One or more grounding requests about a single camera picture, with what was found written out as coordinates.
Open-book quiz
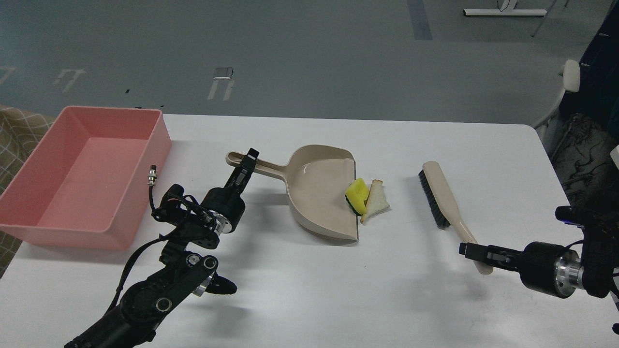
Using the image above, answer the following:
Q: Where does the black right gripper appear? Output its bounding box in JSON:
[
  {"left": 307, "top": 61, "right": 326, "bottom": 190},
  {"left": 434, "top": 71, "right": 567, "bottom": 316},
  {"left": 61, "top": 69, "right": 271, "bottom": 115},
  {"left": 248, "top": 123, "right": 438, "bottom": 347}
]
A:
[{"left": 458, "top": 242, "right": 581, "bottom": 299}]

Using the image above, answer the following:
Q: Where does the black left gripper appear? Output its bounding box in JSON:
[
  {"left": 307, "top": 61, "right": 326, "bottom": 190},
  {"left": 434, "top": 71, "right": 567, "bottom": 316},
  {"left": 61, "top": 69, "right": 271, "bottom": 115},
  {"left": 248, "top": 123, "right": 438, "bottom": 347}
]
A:
[{"left": 199, "top": 148, "right": 259, "bottom": 234}]

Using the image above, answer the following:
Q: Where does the beige plastic dustpan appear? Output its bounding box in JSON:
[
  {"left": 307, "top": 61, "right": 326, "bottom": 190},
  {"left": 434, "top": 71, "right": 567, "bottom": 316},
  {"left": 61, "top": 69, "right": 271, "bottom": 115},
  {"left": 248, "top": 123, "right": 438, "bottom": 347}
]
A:
[{"left": 254, "top": 145, "right": 358, "bottom": 242}]

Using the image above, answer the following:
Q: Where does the beige hand brush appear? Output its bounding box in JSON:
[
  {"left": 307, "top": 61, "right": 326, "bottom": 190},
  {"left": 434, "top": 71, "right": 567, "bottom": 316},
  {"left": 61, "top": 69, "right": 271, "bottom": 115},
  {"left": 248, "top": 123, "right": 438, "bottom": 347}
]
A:
[{"left": 418, "top": 161, "right": 494, "bottom": 276}]

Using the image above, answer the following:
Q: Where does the yellow green sponge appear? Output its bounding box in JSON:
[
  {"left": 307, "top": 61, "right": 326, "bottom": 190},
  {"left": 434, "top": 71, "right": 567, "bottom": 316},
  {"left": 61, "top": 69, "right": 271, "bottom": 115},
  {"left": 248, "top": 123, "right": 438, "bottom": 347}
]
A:
[{"left": 344, "top": 178, "right": 369, "bottom": 216}]

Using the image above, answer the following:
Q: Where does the white bread slice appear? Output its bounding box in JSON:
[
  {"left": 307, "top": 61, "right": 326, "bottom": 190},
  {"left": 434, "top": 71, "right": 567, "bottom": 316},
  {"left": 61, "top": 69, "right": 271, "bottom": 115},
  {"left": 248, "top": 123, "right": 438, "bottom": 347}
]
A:
[{"left": 360, "top": 180, "right": 390, "bottom": 224}]

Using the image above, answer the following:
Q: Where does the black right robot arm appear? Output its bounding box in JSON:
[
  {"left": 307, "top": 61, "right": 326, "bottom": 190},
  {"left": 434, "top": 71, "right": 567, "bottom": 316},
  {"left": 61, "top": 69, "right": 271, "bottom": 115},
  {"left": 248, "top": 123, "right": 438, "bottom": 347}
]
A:
[{"left": 458, "top": 206, "right": 618, "bottom": 299}]

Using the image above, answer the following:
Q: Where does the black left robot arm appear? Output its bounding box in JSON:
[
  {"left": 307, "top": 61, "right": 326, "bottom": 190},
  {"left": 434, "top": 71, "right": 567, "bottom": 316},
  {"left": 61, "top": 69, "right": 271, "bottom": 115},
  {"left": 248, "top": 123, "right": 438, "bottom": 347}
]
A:
[{"left": 66, "top": 148, "right": 259, "bottom": 348}]

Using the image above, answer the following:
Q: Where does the pink plastic bin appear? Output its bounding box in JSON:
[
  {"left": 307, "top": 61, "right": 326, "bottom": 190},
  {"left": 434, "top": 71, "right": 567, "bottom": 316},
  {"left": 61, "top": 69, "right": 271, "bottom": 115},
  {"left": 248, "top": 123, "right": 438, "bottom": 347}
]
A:
[{"left": 0, "top": 106, "right": 172, "bottom": 250}]

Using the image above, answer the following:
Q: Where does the white chair armrest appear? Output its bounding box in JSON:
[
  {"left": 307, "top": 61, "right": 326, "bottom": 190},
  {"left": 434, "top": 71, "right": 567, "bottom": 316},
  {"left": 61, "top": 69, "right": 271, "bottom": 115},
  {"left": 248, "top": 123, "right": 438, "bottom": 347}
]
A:
[{"left": 532, "top": 59, "right": 581, "bottom": 143}]

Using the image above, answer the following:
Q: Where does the beige patterned cloth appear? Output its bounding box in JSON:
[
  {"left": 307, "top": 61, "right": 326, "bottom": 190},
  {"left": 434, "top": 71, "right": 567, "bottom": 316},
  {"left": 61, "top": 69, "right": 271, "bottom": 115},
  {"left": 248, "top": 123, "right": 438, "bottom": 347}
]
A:
[{"left": 0, "top": 104, "right": 55, "bottom": 278}]

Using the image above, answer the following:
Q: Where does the white table leg base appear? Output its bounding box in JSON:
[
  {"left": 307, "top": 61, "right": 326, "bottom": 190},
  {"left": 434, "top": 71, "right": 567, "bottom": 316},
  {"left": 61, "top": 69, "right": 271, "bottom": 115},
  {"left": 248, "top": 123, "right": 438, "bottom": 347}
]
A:
[{"left": 462, "top": 0, "right": 548, "bottom": 17}]

